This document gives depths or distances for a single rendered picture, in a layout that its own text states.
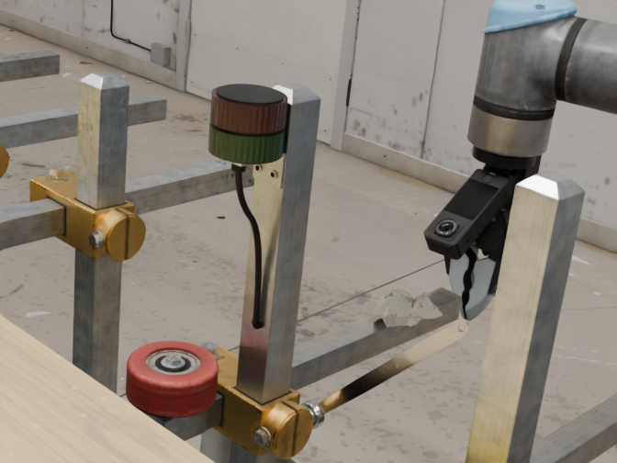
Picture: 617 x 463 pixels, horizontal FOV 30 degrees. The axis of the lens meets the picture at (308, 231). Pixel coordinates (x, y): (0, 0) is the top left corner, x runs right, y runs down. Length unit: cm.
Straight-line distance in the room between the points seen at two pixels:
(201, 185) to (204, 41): 365
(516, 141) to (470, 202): 8
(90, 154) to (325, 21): 336
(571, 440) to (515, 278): 31
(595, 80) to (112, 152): 49
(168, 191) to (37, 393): 37
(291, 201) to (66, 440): 26
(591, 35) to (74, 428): 65
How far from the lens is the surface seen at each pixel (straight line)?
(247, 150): 89
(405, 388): 285
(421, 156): 425
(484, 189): 128
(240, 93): 90
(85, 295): 120
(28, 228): 116
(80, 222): 116
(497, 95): 125
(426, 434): 268
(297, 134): 93
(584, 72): 121
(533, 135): 126
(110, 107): 112
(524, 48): 123
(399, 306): 123
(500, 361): 83
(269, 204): 95
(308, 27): 452
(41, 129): 145
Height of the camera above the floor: 140
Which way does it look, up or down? 22 degrees down
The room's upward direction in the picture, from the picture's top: 6 degrees clockwise
